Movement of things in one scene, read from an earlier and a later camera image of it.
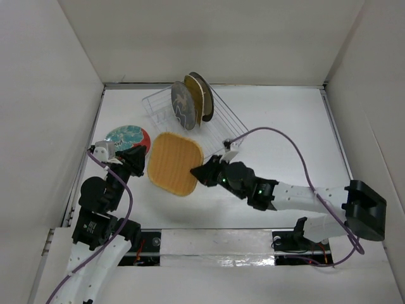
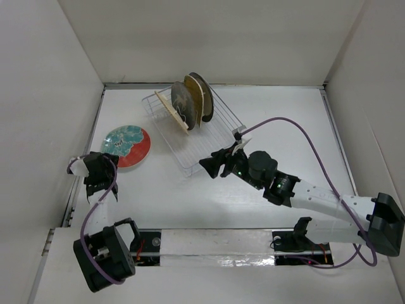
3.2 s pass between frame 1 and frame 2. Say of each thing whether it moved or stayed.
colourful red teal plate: stayed
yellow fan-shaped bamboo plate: stayed
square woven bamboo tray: moved
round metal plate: stayed
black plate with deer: stayed
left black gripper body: moved
